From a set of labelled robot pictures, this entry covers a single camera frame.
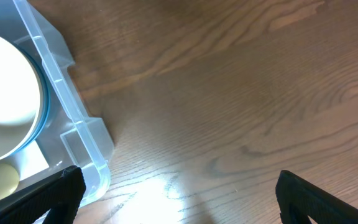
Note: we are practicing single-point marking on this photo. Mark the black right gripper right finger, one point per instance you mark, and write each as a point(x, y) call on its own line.
point(301, 202)

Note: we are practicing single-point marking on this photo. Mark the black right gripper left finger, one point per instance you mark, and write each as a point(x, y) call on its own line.
point(58, 197)

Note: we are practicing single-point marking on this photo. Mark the dark blue bowl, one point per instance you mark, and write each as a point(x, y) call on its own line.
point(45, 99)

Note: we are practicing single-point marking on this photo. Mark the large cream bowl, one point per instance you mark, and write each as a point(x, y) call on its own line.
point(19, 98)

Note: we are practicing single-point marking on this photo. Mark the clear plastic storage container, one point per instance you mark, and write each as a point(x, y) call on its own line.
point(70, 135)

